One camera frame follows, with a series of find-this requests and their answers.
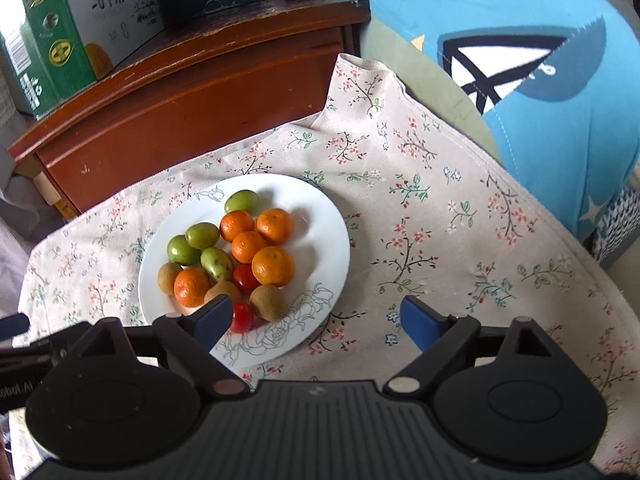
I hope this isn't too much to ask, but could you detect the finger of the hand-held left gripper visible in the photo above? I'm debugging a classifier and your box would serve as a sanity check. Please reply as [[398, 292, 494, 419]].
[[0, 324, 96, 370], [0, 312, 30, 339]]

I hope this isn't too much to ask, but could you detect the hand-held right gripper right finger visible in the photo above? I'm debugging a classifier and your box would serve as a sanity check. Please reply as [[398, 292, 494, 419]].
[[384, 295, 581, 396]]

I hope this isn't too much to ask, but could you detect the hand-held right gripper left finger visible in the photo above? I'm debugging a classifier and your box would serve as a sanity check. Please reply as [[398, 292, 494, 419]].
[[65, 294, 251, 398]]

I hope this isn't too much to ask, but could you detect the red cherry tomato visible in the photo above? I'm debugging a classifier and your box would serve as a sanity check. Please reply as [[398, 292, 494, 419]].
[[229, 301, 254, 334], [232, 263, 262, 295]]

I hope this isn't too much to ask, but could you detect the brown kiwi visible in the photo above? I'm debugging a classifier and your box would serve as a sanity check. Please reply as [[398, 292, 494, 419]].
[[204, 281, 242, 311], [157, 262, 183, 295], [249, 284, 288, 323]]

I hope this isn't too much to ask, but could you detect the mandarin orange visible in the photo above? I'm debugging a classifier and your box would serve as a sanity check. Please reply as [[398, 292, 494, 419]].
[[251, 246, 297, 288], [231, 230, 267, 264], [256, 208, 296, 245], [173, 267, 212, 308], [219, 210, 256, 243]]

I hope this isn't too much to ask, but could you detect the green jujube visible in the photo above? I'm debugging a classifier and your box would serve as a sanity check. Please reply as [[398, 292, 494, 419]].
[[200, 247, 234, 283], [224, 189, 259, 214], [185, 222, 221, 251], [166, 234, 202, 267]]

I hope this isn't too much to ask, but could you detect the white plate with rose outline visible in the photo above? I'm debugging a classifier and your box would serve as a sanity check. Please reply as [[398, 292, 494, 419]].
[[138, 174, 351, 376]]

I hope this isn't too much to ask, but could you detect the floral tablecloth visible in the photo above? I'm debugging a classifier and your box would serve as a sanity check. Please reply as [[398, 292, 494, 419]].
[[10, 52, 640, 480]]

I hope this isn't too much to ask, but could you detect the lilac gingham cloth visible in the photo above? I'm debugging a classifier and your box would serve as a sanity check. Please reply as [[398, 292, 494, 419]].
[[0, 110, 76, 321]]

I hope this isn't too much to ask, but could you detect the beige checkered cloth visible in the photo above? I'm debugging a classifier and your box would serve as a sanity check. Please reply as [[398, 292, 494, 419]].
[[0, 74, 27, 127]]

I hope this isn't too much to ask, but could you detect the blue white knitted cloth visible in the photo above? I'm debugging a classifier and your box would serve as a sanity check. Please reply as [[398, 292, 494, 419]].
[[587, 180, 640, 267]]

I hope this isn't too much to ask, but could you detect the brown wooden cabinet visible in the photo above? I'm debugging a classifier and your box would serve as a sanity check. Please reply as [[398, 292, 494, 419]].
[[7, 0, 372, 221]]

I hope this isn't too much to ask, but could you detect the blue sailboat print cushion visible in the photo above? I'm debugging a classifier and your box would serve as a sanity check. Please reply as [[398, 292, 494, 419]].
[[305, 0, 640, 243]]

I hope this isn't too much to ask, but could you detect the grey-green sofa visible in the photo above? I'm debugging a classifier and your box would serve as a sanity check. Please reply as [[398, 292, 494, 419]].
[[357, 19, 503, 163]]

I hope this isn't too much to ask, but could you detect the green and white carton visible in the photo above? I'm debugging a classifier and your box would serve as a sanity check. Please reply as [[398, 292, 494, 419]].
[[0, 0, 166, 121]]

